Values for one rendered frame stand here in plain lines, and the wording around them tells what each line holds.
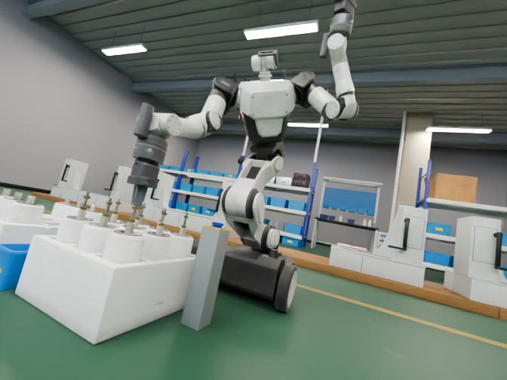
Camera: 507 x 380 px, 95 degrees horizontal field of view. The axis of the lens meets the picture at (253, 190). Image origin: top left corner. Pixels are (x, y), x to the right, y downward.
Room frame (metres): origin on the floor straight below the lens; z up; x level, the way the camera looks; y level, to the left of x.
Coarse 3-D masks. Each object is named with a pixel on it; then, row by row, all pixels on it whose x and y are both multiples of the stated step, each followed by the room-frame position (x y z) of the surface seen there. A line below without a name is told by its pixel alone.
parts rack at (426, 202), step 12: (420, 168) 4.82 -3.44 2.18; (420, 180) 4.81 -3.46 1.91; (420, 204) 4.81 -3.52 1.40; (432, 204) 4.71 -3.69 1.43; (444, 204) 4.49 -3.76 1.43; (456, 204) 4.12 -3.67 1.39; (468, 204) 4.06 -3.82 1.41; (480, 204) 4.00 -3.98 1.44; (504, 216) 4.30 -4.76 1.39; (432, 240) 4.71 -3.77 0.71; (444, 240) 4.17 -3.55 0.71; (504, 252) 4.29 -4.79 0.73; (432, 264) 4.23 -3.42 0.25
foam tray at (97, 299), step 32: (32, 256) 0.74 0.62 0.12; (64, 256) 0.68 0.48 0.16; (96, 256) 0.66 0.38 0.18; (192, 256) 0.94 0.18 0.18; (32, 288) 0.72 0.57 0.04; (64, 288) 0.67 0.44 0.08; (96, 288) 0.62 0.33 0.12; (128, 288) 0.65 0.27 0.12; (160, 288) 0.76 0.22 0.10; (64, 320) 0.65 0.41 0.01; (96, 320) 0.60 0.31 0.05; (128, 320) 0.68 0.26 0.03
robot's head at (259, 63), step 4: (252, 56) 1.00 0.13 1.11; (256, 56) 0.99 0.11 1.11; (268, 56) 0.99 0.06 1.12; (272, 56) 0.97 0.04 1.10; (252, 60) 1.00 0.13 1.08; (256, 60) 0.99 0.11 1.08; (260, 60) 0.99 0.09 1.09; (264, 60) 0.98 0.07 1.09; (268, 60) 0.98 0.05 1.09; (252, 64) 1.00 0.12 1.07; (256, 64) 1.00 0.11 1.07; (260, 64) 1.00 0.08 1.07; (264, 64) 0.99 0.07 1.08; (268, 64) 0.99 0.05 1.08; (252, 68) 1.02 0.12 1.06; (256, 68) 1.01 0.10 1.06; (260, 68) 1.01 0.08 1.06; (264, 68) 1.01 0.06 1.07; (268, 68) 1.01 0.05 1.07; (272, 68) 1.00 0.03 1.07; (260, 72) 1.02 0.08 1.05; (264, 72) 1.01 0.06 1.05; (268, 72) 1.02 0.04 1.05
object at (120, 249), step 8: (112, 232) 0.67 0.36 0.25; (112, 240) 0.66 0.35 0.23; (120, 240) 0.65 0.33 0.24; (128, 240) 0.66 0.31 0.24; (136, 240) 0.67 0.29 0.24; (144, 240) 0.71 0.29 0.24; (112, 248) 0.65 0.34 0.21; (120, 248) 0.65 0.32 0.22; (128, 248) 0.66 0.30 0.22; (136, 248) 0.68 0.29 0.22; (104, 256) 0.66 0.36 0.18; (112, 256) 0.65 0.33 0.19; (120, 256) 0.65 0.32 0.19; (128, 256) 0.67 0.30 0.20; (136, 256) 0.68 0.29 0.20
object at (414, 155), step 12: (408, 120) 5.76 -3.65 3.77; (420, 120) 5.65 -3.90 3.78; (432, 120) 5.56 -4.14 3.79; (408, 132) 5.74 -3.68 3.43; (420, 132) 5.64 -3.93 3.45; (408, 144) 5.73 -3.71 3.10; (420, 144) 5.63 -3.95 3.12; (408, 156) 5.72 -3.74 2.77; (420, 156) 5.62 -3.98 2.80; (408, 168) 5.71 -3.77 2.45; (408, 180) 5.70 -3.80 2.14; (408, 192) 5.68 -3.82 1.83; (420, 192) 5.59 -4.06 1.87; (396, 204) 5.85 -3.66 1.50
